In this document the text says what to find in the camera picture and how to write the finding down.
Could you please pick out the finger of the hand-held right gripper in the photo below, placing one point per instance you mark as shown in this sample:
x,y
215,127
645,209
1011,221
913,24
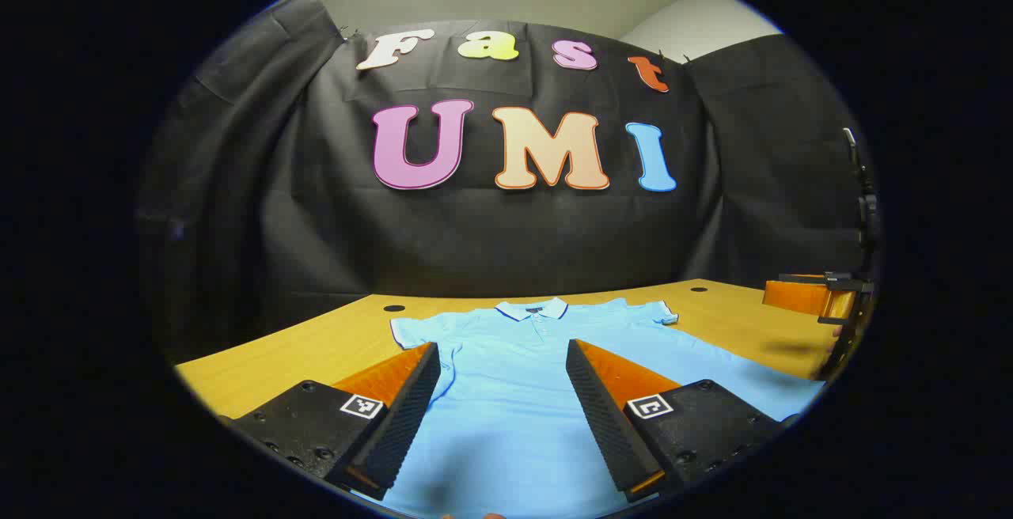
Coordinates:
x,y
799,297

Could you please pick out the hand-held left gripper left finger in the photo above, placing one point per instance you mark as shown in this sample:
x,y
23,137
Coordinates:
x,y
407,416

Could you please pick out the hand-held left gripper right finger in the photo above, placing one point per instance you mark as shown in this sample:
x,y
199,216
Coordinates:
x,y
601,416

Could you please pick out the light blue T-shirt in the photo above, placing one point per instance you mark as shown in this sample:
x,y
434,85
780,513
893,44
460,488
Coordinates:
x,y
506,424

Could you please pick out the black backdrop cloth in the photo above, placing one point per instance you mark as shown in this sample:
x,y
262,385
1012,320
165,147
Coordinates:
x,y
475,234

